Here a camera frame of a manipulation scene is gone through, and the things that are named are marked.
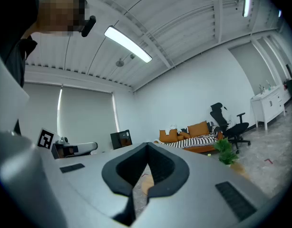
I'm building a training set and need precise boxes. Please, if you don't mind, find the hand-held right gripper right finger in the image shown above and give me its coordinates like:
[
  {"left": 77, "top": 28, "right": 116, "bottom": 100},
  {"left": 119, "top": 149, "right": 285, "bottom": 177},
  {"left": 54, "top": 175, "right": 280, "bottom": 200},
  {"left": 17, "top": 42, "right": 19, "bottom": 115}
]
[{"left": 134, "top": 141, "right": 275, "bottom": 228}]

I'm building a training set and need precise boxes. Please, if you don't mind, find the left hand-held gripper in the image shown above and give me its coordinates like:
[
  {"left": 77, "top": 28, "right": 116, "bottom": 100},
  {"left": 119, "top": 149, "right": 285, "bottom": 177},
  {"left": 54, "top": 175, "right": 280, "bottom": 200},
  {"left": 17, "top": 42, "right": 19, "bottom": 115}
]
[{"left": 36, "top": 127, "right": 98, "bottom": 160}]

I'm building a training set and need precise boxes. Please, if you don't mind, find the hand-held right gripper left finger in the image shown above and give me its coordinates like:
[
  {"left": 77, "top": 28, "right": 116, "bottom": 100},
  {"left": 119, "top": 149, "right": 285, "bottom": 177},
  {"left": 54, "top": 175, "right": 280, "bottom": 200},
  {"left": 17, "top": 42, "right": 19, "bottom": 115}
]
[{"left": 39, "top": 142, "right": 149, "bottom": 228}]

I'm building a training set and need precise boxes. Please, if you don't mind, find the white cloth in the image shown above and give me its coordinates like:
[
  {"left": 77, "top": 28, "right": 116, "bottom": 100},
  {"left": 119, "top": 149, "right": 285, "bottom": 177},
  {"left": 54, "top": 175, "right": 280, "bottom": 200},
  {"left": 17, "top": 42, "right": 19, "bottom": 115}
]
[{"left": 223, "top": 107, "right": 238, "bottom": 130}]

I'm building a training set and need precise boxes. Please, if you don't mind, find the black head-worn camera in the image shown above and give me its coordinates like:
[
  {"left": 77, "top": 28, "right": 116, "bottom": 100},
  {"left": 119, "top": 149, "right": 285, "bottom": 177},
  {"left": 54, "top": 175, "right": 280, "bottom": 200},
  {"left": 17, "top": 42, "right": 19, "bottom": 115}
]
[{"left": 81, "top": 15, "right": 97, "bottom": 38}]

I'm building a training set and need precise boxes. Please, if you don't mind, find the person's black clothing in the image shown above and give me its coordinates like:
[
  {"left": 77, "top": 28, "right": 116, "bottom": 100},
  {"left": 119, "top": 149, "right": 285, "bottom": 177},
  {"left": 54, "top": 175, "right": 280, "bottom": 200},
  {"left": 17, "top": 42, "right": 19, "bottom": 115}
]
[{"left": 0, "top": 0, "right": 39, "bottom": 136}]

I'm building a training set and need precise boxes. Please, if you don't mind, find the orange sofa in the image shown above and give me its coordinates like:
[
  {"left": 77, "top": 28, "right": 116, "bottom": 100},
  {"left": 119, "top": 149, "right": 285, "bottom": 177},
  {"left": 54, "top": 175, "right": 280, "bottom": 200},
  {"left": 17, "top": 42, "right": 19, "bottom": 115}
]
[{"left": 153, "top": 120, "right": 224, "bottom": 154}]

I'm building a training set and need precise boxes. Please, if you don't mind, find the white clothes pile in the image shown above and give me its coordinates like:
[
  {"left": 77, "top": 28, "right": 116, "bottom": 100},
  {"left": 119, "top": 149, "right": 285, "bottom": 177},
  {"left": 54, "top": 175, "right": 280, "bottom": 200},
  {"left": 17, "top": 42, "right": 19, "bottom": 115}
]
[{"left": 164, "top": 124, "right": 179, "bottom": 135}]

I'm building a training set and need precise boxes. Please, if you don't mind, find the white sideboard cabinet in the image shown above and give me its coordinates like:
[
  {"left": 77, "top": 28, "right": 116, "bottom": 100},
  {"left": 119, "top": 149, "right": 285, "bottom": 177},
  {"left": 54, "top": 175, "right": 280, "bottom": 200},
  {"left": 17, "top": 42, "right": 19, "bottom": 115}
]
[{"left": 250, "top": 84, "right": 292, "bottom": 131}]

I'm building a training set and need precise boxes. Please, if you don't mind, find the black office chair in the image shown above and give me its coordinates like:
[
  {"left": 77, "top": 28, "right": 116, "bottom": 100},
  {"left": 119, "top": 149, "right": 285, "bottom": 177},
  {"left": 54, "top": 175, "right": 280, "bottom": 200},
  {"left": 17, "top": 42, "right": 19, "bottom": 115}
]
[{"left": 210, "top": 103, "right": 251, "bottom": 154}]

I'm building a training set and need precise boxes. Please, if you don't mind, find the person's head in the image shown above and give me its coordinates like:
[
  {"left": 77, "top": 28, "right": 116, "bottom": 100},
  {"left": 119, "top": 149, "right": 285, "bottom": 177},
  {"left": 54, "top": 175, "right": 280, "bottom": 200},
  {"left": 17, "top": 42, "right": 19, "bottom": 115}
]
[{"left": 36, "top": 0, "right": 89, "bottom": 37}]

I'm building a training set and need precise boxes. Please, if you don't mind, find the black glass-front cabinet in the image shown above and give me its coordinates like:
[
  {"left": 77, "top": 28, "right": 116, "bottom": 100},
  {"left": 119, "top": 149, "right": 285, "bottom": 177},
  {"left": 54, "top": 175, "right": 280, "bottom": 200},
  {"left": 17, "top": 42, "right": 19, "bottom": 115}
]
[{"left": 110, "top": 129, "right": 133, "bottom": 150}]

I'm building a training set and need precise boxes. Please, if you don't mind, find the long ceiling light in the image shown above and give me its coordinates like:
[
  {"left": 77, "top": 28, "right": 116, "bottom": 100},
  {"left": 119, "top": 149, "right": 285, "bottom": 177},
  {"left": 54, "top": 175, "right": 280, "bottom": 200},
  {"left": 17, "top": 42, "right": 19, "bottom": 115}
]
[
  {"left": 104, "top": 25, "right": 153, "bottom": 63},
  {"left": 242, "top": 0, "right": 252, "bottom": 18}
]

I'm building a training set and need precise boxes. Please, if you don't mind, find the black white striped blanket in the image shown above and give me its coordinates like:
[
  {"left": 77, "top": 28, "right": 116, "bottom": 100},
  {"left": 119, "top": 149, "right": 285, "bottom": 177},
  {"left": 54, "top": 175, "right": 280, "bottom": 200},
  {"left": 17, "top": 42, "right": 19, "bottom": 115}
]
[{"left": 154, "top": 133, "right": 219, "bottom": 148}]

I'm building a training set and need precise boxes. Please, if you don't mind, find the green leafy potted plant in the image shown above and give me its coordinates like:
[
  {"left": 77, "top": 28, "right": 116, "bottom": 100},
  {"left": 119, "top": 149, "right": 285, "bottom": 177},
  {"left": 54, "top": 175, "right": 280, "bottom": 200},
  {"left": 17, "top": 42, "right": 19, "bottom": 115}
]
[{"left": 213, "top": 138, "right": 239, "bottom": 167}]

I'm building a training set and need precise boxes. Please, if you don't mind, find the white roller blind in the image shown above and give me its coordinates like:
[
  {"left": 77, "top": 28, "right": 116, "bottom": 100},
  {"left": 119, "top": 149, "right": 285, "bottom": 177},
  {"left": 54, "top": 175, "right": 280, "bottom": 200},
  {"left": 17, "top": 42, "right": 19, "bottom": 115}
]
[
  {"left": 23, "top": 82, "right": 62, "bottom": 142},
  {"left": 59, "top": 86, "right": 118, "bottom": 152}
]

